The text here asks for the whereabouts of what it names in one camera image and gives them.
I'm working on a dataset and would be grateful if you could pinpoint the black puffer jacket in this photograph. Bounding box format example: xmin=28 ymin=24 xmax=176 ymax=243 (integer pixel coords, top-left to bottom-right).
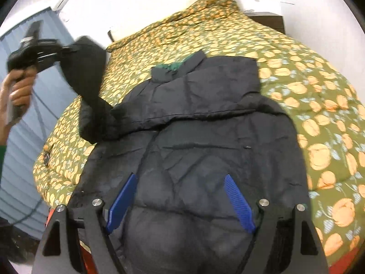
xmin=61 ymin=38 xmax=317 ymax=273

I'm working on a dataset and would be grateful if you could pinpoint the person's left hand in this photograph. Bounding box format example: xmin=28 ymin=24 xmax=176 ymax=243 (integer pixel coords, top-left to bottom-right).
xmin=1 ymin=66 xmax=37 ymax=145

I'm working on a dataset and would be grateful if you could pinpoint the blue pleated curtain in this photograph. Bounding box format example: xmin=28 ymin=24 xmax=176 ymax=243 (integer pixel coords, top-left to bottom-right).
xmin=1 ymin=9 xmax=76 ymax=239

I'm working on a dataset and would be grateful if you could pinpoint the orange fleece garment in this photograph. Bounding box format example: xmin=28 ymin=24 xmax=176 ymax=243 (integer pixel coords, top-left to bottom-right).
xmin=35 ymin=204 xmax=364 ymax=273

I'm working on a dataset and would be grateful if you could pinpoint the green orange floral duvet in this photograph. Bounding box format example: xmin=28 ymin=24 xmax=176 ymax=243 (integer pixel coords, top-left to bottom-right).
xmin=32 ymin=0 xmax=365 ymax=267

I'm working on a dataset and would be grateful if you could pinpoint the dark right nightstand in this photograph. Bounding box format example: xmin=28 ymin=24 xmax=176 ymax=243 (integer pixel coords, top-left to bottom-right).
xmin=246 ymin=12 xmax=286 ymax=34

